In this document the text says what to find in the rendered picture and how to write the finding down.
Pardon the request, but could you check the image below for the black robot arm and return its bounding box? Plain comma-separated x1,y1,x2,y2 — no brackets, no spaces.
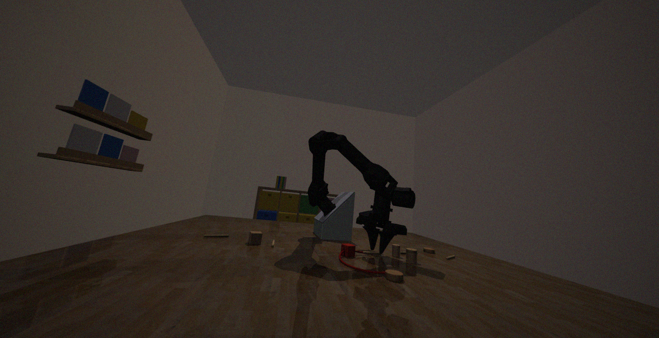
307,131,415,226

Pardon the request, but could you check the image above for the brown wooden cylinder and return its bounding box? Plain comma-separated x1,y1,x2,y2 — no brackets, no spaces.
406,248,417,263

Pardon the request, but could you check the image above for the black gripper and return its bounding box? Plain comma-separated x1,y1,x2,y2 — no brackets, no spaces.
363,203,407,254

